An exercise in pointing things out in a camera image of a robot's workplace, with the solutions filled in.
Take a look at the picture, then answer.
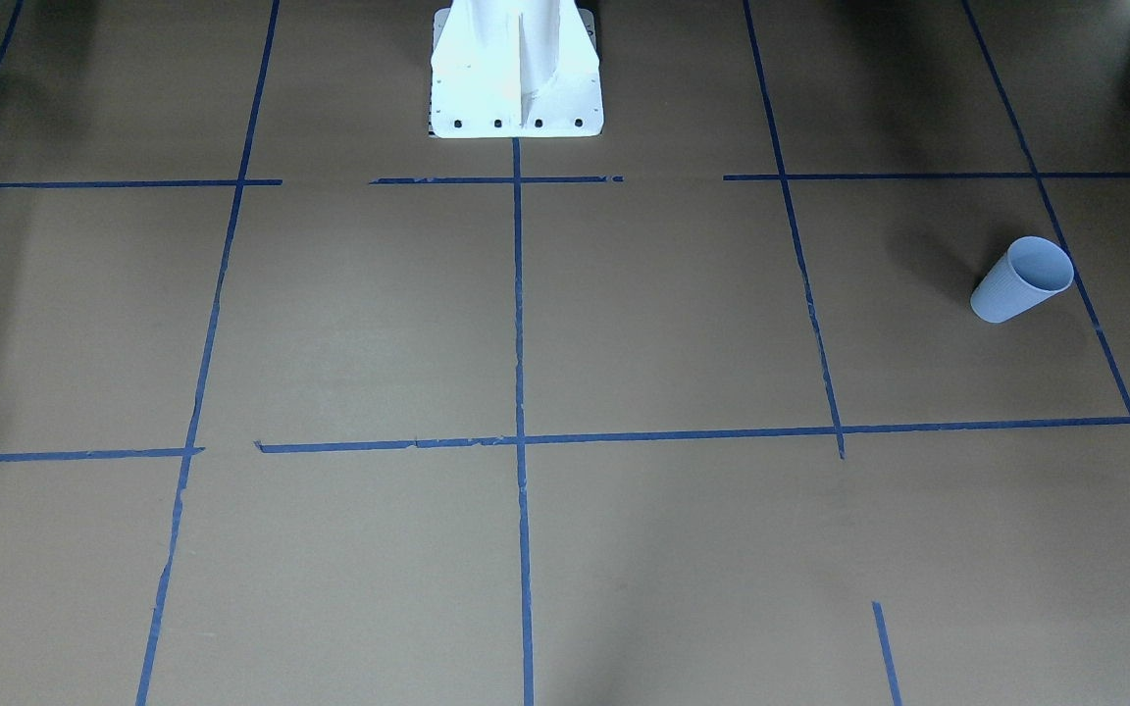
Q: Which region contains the blue paper cup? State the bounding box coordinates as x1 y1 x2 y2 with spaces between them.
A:
970 235 1075 325

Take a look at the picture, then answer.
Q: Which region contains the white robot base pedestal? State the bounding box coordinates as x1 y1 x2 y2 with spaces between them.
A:
428 1 605 139

